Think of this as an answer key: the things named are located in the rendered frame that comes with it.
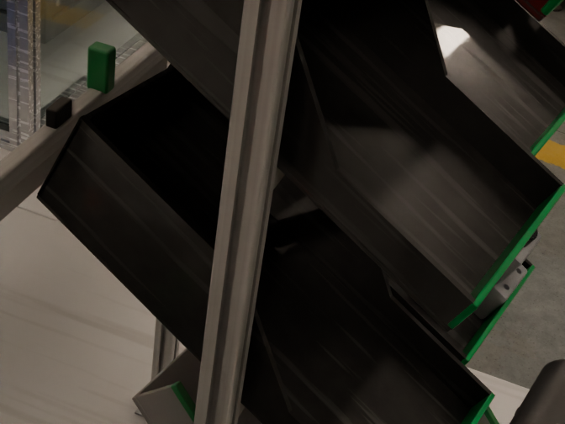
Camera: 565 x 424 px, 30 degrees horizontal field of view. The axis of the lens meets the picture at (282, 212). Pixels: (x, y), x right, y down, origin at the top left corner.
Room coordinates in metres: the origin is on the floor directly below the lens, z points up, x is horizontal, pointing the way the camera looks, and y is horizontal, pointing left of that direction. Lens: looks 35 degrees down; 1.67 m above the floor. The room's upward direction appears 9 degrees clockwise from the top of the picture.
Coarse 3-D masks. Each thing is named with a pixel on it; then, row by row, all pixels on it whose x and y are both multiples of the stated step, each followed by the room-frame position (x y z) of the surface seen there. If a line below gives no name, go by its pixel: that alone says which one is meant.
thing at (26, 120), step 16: (16, 0) 1.19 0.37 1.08; (32, 0) 1.20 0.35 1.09; (16, 16) 1.19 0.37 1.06; (32, 16) 1.20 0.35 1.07; (16, 32) 1.19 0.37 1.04; (32, 32) 1.20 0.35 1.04; (16, 48) 1.19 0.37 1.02; (32, 48) 1.20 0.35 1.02; (16, 64) 1.19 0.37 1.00; (32, 64) 1.20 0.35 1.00; (16, 80) 1.19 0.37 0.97; (32, 80) 1.20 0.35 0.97; (16, 96) 1.19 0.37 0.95; (32, 96) 1.20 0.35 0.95; (16, 112) 1.19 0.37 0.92; (32, 112) 1.20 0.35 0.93; (0, 128) 1.20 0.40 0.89; (16, 128) 1.19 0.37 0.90; (32, 128) 1.19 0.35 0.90; (0, 144) 1.20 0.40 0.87; (16, 144) 1.19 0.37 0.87
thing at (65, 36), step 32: (0, 0) 1.21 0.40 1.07; (64, 0) 1.30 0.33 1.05; (96, 0) 1.38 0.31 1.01; (0, 32) 1.21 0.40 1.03; (64, 32) 1.30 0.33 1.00; (96, 32) 1.38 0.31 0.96; (128, 32) 1.48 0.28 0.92; (0, 64) 1.21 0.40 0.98; (64, 64) 1.30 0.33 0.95; (0, 96) 1.21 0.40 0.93; (64, 96) 1.30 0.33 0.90
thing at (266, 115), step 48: (288, 0) 0.40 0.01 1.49; (240, 48) 0.40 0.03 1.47; (288, 48) 0.41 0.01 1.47; (240, 96) 0.40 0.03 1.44; (240, 144) 0.40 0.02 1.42; (240, 192) 0.41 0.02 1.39; (240, 240) 0.40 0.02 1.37; (240, 288) 0.40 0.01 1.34; (240, 336) 0.40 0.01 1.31; (240, 384) 0.41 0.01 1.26
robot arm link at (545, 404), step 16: (544, 368) 0.25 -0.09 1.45; (560, 368) 0.25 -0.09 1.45; (544, 384) 0.24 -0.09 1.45; (560, 384) 0.24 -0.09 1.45; (528, 400) 0.24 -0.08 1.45; (544, 400) 0.23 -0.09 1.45; (560, 400) 0.23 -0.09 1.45; (528, 416) 0.23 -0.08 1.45; (544, 416) 0.23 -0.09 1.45; (560, 416) 0.23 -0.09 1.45
